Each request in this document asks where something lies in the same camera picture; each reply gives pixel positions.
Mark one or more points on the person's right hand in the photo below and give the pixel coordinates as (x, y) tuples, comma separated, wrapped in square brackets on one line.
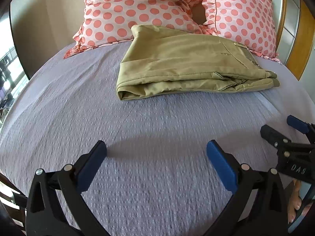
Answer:
[(294, 201)]

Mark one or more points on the wooden headboard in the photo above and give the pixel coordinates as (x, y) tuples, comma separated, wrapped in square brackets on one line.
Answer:
[(305, 41)]

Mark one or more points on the pink polka dot pillow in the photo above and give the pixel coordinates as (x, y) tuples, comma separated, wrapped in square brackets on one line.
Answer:
[(128, 12), (241, 17)]

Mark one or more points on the clothes drying rack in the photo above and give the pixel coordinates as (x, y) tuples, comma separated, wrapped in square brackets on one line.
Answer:
[(7, 76)]

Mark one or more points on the lavender textured bedspread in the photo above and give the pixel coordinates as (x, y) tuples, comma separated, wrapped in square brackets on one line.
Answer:
[(147, 132)]

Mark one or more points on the dark wooden bed frame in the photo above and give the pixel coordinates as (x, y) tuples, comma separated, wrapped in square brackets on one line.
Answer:
[(8, 196)]

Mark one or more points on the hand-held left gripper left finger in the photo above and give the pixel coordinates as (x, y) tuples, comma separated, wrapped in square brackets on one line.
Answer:
[(88, 166)]

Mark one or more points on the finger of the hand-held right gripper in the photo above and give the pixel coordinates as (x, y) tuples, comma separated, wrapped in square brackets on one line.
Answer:
[(272, 134), (297, 123)]

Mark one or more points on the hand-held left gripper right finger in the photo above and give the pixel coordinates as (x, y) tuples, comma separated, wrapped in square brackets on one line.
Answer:
[(221, 167)]

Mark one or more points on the khaki pants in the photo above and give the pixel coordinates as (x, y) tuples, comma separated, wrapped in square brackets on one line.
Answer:
[(182, 61)]

